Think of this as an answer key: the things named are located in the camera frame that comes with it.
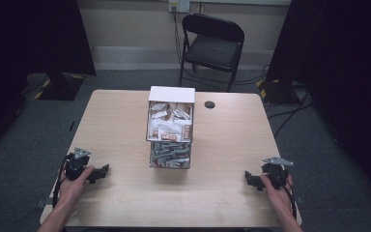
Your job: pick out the white wall socket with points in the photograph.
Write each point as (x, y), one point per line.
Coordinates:
(179, 5)

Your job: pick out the pile of brown white packets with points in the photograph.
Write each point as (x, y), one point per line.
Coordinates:
(170, 124)

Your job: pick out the stand base with yellow tape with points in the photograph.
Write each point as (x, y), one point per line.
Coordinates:
(275, 91)
(58, 86)

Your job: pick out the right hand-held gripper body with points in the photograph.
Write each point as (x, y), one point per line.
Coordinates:
(276, 174)

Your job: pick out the black curtain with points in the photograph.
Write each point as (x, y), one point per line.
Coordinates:
(29, 42)
(335, 64)

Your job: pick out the black table grommet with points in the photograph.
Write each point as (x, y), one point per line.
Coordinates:
(209, 104)

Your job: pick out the clear two-tier storage box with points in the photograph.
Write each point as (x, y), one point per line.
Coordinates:
(171, 127)

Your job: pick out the person's right hand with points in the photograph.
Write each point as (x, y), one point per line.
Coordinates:
(278, 199)

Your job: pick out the black folding chair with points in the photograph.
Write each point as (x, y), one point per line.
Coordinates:
(213, 48)

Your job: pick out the person's left hand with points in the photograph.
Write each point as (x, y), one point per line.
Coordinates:
(72, 188)

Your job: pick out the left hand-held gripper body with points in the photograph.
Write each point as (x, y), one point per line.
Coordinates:
(76, 166)

